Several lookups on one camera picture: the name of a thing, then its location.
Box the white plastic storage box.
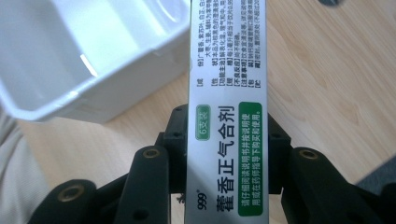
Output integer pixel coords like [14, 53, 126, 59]
[0, 0, 191, 124]

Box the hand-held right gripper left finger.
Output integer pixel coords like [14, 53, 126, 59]
[155, 104, 189, 194]

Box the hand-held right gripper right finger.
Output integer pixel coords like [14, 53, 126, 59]
[267, 114, 294, 196]

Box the green and white medicine box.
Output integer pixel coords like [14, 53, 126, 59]
[184, 0, 271, 224]

